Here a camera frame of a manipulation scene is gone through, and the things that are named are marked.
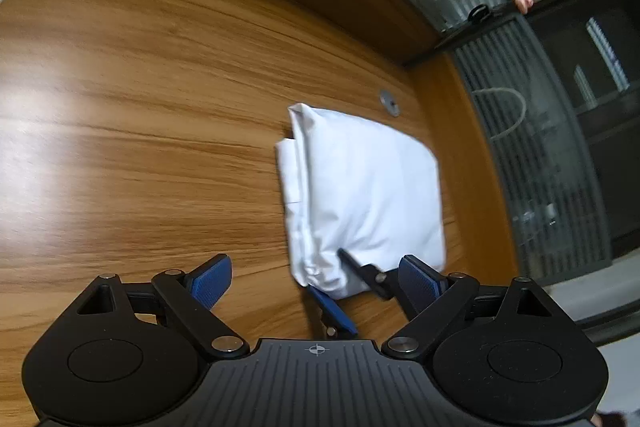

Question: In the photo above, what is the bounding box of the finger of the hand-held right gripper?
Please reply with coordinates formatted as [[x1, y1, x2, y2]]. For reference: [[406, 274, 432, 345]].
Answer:
[[307, 286, 359, 341], [338, 248, 401, 302]]

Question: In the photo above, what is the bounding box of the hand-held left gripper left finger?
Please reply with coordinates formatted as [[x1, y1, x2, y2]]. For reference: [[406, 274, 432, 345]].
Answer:
[[75, 254, 250, 360]]

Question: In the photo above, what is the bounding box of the grey desk cable grommet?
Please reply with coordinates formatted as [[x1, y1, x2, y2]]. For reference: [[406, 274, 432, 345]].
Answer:
[[378, 90, 400, 116]]

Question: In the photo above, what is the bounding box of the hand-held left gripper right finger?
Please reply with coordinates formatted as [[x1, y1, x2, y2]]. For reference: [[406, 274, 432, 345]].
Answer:
[[382, 255, 553, 360]]

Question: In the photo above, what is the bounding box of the white rope-handled paper bag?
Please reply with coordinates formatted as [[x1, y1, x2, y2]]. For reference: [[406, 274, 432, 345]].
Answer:
[[472, 87, 529, 142]]

